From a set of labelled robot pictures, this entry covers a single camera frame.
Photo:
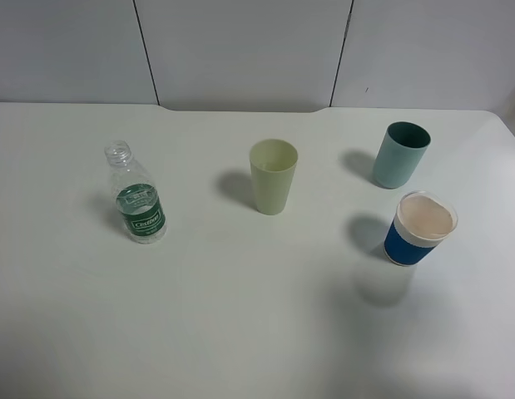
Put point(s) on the teal plastic cup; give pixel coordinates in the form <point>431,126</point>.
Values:
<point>401,150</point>

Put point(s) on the blue sleeve paper cup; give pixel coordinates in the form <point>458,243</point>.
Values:
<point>421,222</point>

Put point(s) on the pale yellow plastic cup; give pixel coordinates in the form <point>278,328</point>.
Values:
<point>272,168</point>

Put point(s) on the clear green-label water bottle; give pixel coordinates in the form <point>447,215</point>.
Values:
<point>135,195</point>

